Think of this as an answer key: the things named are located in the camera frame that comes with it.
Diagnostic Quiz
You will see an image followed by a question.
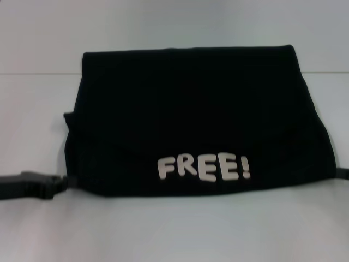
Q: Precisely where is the black t-shirt with FREE print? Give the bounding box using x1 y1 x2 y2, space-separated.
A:
63 45 339 199

